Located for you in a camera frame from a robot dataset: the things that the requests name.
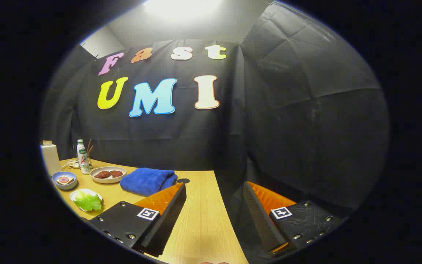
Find white square plate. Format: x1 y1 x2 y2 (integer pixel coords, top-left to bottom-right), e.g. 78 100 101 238
69 188 103 212

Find blue folded towel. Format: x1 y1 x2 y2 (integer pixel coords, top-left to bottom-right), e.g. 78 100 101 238
119 168 178 197

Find black backdrop cloth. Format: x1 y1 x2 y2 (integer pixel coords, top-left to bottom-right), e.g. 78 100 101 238
40 2 390 220

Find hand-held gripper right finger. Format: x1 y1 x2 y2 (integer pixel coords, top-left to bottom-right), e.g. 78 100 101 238
243 181 343 259

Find white drink bottle green cap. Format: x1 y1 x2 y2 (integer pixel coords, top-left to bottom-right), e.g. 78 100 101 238
77 139 90 175

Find cream plate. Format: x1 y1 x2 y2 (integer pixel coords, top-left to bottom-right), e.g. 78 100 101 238
89 166 127 184

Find white toaster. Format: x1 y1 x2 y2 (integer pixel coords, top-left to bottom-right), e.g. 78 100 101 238
41 143 62 177

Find green lettuce leaf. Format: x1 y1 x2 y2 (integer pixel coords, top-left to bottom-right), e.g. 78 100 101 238
73 191 103 212

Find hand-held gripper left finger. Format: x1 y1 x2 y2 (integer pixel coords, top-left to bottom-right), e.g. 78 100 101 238
86 182 188 258

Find blue plate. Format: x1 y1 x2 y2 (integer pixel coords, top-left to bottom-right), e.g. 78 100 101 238
52 171 78 190

